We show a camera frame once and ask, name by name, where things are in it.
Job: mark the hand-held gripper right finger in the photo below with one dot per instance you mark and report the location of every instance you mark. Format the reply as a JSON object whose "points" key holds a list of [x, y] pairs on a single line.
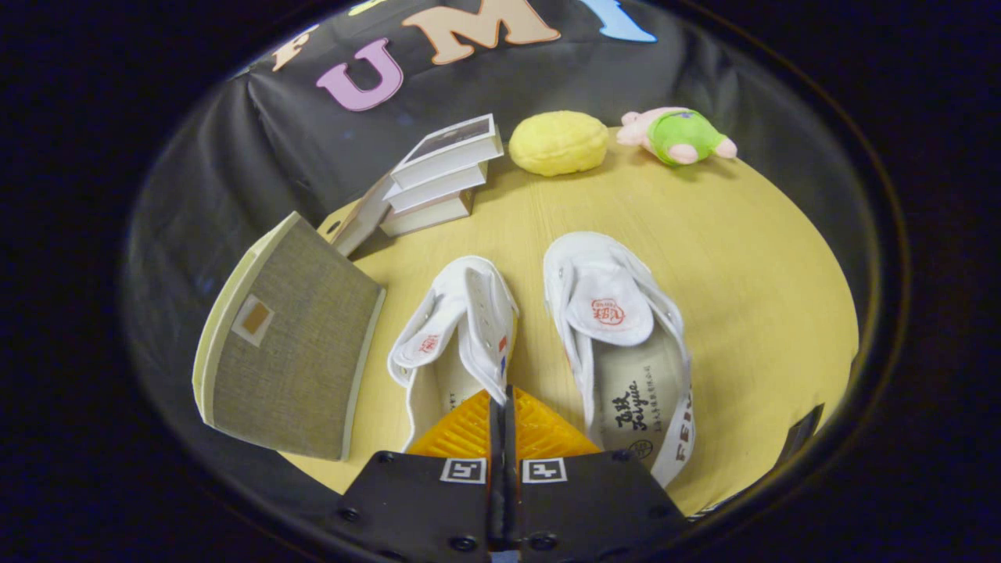
{"points": [[594, 500]]}

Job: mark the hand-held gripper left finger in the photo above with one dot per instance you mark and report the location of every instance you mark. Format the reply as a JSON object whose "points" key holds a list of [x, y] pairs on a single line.
{"points": [[414, 500]]}

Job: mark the white canvas shoe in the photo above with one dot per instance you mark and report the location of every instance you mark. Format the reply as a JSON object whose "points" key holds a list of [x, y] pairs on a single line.
{"points": [[626, 352], [457, 336]]}

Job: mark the grey fabric storage box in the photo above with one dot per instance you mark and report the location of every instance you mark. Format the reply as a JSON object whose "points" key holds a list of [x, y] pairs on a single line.
{"points": [[293, 344]]}

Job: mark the leaning white book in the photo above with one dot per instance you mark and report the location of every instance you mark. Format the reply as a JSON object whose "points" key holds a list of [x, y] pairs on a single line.
{"points": [[361, 217]]}

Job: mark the white book with photo cover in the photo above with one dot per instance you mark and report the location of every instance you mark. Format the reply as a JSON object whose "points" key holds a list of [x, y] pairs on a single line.
{"points": [[446, 152]]}

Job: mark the yellow plush toy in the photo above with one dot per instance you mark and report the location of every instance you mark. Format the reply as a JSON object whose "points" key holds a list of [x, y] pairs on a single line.
{"points": [[558, 142]]}

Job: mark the pink plush toy green shirt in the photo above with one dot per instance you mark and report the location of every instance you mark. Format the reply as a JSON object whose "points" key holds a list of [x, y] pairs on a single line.
{"points": [[679, 137]]}

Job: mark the black backdrop cloth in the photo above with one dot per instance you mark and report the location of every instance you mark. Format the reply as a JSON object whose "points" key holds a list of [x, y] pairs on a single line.
{"points": [[547, 78]]}

